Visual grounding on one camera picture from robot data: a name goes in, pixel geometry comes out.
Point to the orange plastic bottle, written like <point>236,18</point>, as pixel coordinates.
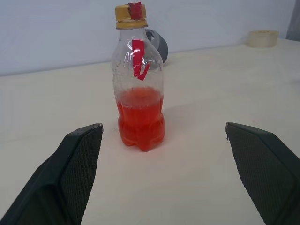
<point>140,131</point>

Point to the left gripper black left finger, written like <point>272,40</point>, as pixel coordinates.
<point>47,182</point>

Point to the grey rounded plastic object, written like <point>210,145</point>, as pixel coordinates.
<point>161,47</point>

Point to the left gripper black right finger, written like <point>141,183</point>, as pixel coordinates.
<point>269,178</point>

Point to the translucent tape roll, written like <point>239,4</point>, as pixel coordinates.
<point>261,39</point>

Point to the yellow bottle cap red tape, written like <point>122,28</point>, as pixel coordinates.
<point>123,11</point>

